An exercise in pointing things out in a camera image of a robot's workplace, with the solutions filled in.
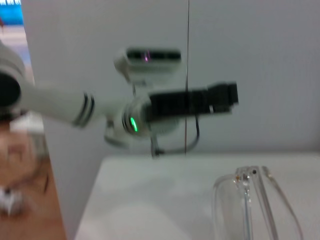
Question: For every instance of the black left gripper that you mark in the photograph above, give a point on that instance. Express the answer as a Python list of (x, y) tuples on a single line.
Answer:
[(175, 103)]

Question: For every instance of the clear plastic glasses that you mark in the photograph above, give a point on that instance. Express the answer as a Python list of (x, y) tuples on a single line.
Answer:
[(246, 180)]

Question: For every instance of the blue wall sign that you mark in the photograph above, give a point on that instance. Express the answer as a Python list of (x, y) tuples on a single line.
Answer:
[(11, 11)]

